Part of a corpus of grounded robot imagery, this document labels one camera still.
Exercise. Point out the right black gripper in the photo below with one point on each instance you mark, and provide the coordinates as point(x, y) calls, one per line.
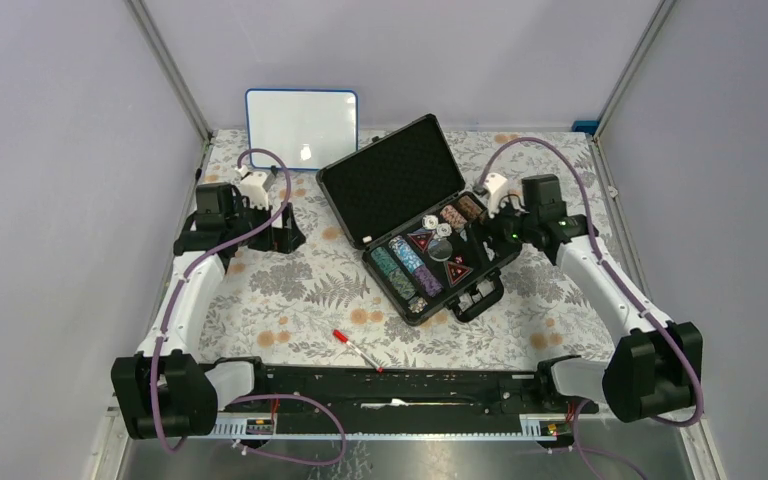
point(491, 231)

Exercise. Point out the blue corner bracket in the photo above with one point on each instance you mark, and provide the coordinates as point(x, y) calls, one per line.
point(588, 127)

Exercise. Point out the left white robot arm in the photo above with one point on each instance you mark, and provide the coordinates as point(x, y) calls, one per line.
point(166, 390)

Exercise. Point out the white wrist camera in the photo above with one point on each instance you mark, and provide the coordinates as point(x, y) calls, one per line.
point(494, 187)
point(255, 186)

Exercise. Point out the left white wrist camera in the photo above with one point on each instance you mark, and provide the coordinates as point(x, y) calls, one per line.
point(255, 186)

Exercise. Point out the black poker chip case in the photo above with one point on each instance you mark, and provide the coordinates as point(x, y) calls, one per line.
point(402, 201)

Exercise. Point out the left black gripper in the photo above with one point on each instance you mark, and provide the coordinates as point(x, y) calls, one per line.
point(283, 239)

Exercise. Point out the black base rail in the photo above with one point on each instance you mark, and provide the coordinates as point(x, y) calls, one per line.
point(318, 402)

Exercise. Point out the floral table mat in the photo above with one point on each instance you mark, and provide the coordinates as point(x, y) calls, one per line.
point(284, 307)

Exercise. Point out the red capped marker pen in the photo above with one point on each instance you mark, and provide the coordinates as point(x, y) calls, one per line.
point(368, 359)

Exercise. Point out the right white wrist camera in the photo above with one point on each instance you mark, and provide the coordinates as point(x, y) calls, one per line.
point(494, 187)

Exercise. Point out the blue framed whiteboard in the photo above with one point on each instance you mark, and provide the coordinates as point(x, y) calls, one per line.
point(307, 129)

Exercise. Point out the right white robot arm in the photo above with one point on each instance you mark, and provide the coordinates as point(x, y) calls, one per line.
point(655, 367)

